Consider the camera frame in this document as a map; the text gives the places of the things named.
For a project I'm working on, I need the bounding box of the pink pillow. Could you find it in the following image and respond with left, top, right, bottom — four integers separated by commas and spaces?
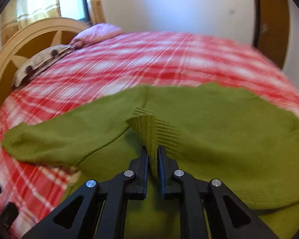
69, 23, 125, 49

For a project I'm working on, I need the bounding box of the window with dark frame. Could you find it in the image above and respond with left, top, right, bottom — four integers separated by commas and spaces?
59, 0, 90, 22

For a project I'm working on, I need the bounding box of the yellow curtain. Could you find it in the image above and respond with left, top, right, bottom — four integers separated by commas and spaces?
1, 0, 106, 44

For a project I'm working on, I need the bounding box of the red white plaid bedspread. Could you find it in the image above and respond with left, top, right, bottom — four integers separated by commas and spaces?
0, 32, 299, 238

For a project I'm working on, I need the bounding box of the wooden bed headboard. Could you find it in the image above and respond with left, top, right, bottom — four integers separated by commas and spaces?
0, 17, 90, 107

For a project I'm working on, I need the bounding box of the patterned beige pillow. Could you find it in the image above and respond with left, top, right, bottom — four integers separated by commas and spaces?
12, 44, 74, 88

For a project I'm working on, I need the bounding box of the brown wooden door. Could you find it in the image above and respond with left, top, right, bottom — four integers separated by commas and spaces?
253, 0, 289, 69

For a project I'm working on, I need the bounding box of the green striped knit sweater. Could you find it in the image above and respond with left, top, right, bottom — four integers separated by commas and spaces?
1, 83, 299, 238

